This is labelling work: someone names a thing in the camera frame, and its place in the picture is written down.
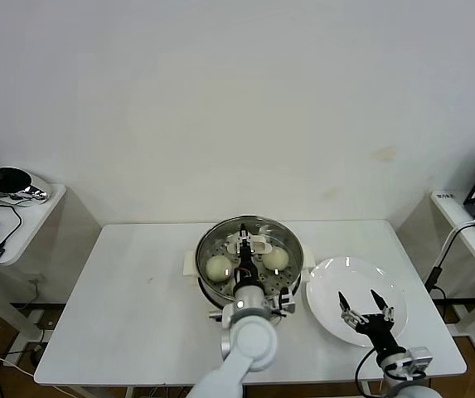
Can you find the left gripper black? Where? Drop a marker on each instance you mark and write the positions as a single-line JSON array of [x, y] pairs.
[[246, 267]]

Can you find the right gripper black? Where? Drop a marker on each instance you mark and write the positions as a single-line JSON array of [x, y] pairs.
[[378, 331]]

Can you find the white steamed baozi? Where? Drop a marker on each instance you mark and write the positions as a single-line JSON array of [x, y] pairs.
[[276, 260], [217, 267]]

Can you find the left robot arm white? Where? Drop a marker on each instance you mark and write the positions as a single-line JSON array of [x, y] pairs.
[[245, 344]]

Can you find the steel perforated steamer basket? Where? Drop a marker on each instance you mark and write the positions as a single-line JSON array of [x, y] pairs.
[[208, 286]]

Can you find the white round plate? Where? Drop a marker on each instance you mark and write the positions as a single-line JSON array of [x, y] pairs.
[[328, 298]]

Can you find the white labelled power strip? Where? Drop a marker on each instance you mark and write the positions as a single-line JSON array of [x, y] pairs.
[[445, 197]]

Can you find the left wrist camera silver box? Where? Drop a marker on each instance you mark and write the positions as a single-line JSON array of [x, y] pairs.
[[287, 300]]

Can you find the white wall socket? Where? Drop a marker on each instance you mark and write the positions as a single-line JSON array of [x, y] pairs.
[[34, 282]]

